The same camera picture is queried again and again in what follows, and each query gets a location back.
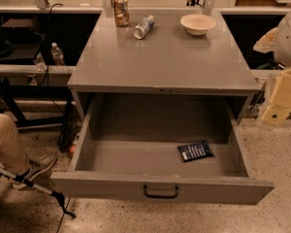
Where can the grey sneaker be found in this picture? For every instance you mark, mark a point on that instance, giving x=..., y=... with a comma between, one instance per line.
x=30, y=169

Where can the white paper bowl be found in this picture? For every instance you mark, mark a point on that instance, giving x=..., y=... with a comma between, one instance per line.
x=197, y=24

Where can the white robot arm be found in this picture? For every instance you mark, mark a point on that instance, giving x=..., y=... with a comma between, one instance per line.
x=278, y=40

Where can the grey metal cabinet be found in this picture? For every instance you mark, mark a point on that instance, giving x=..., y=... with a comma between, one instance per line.
x=168, y=60

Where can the lying clear water bottle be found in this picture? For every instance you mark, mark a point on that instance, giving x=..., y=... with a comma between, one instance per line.
x=143, y=27

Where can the standing clear water bottle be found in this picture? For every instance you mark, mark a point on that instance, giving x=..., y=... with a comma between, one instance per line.
x=57, y=55

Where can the crushed orange soda can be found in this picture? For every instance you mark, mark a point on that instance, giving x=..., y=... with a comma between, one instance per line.
x=121, y=12

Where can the dark blue rxbar wrapper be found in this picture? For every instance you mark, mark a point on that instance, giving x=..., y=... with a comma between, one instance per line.
x=195, y=151

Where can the black drawer handle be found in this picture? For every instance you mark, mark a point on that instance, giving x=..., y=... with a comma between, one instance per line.
x=161, y=193

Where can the person leg beige trousers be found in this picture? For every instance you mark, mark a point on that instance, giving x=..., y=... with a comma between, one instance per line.
x=12, y=154

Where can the grey open top drawer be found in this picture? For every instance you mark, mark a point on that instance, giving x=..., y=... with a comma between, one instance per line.
x=128, y=141

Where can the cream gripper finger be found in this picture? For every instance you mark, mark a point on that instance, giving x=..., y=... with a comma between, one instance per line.
x=267, y=42
x=279, y=107

